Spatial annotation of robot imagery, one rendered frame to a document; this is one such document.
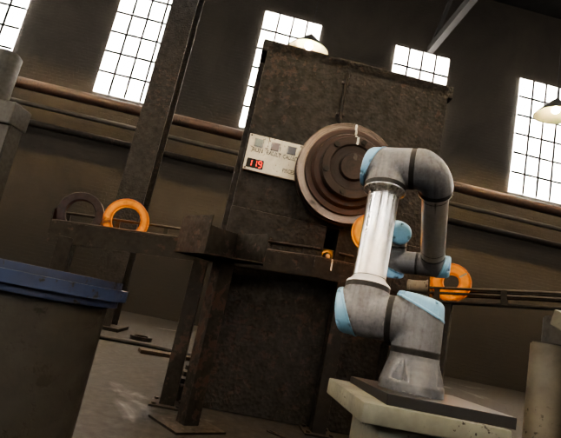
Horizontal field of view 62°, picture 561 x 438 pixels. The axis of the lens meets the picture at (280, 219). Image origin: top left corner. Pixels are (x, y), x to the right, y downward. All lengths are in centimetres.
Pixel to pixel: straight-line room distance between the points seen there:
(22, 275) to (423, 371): 84
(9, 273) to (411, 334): 84
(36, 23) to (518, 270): 989
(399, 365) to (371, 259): 27
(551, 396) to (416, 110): 145
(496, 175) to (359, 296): 881
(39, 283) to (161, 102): 419
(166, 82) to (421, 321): 426
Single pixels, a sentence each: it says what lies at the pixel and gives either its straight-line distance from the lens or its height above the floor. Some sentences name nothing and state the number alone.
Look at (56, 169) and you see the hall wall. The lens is 886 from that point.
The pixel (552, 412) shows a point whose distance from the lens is 173.
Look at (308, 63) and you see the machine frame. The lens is 247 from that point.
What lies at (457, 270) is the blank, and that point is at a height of 76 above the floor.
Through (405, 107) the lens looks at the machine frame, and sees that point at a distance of 251.
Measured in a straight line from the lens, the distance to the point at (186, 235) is 173.
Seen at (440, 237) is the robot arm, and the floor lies 76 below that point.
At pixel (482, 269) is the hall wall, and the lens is 939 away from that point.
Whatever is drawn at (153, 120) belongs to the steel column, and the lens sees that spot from 491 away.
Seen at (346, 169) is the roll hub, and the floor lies 109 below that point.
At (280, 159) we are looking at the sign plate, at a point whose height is 115.
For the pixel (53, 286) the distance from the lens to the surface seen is 88.
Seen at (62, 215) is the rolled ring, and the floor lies 65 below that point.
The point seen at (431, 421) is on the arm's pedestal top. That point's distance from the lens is 107.
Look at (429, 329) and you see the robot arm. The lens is 117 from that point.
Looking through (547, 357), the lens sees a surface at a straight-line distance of 173.
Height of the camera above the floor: 43
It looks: 12 degrees up
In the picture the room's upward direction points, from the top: 12 degrees clockwise
